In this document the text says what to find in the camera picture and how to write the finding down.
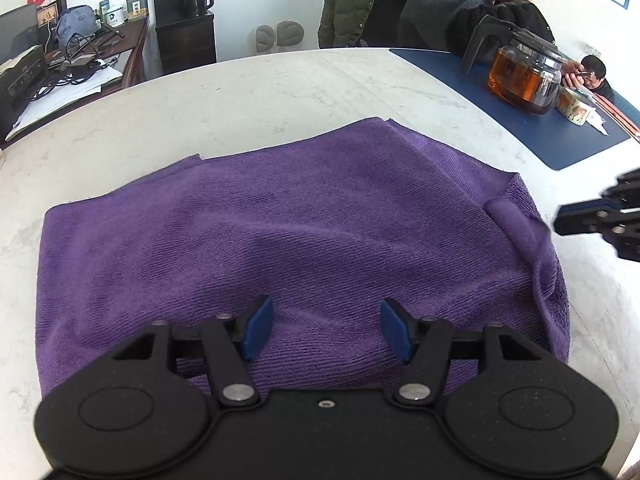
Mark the wooden name plaque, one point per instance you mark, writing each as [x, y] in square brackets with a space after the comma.
[52, 15]

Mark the dark wooden desk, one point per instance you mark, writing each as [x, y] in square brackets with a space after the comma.
[127, 60]

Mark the grey blue bag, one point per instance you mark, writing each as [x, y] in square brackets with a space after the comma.
[75, 22]

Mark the black computer monitor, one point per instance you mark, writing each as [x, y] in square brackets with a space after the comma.
[17, 30]

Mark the blue table mat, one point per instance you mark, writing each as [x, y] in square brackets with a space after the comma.
[475, 105]

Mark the white paper sheets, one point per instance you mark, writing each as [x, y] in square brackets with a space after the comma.
[60, 97]

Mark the black water dispenser cabinet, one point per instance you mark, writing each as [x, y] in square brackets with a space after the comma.
[185, 45]

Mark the green puffer jacket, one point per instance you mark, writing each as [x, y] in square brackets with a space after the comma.
[350, 0]

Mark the white mug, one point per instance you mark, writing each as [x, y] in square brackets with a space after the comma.
[115, 16]

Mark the black electric kettle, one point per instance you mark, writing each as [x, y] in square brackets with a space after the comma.
[196, 2]

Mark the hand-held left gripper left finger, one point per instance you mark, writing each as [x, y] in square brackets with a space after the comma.
[257, 327]

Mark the black printer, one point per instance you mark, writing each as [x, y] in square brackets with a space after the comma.
[20, 80]

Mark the purple towel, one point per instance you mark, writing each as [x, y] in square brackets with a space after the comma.
[300, 220]

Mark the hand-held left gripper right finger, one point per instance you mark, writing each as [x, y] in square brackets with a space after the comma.
[397, 327]

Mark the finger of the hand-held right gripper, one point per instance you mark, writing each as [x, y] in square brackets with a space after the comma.
[585, 215]
[627, 187]

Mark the tissue pack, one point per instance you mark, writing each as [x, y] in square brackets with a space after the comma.
[572, 107]

